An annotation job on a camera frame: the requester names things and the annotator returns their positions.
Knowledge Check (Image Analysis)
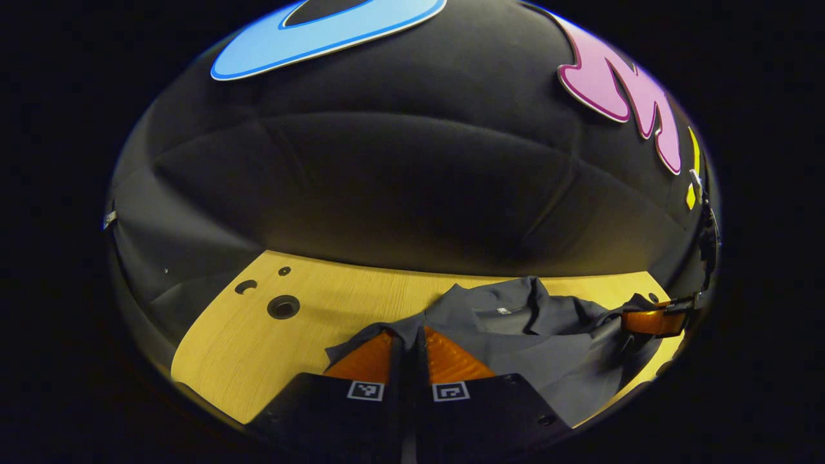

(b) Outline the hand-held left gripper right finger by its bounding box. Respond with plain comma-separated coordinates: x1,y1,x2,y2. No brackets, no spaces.
412,325,572,464

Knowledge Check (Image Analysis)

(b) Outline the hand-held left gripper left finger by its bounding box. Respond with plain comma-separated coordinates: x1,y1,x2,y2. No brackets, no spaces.
245,327,408,464

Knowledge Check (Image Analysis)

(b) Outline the grey long-sleeved shirt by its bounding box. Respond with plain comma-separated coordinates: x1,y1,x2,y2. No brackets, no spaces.
324,276,674,427

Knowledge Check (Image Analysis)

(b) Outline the black backdrop cloth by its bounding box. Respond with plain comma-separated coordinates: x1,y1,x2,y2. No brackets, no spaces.
103,0,721,362

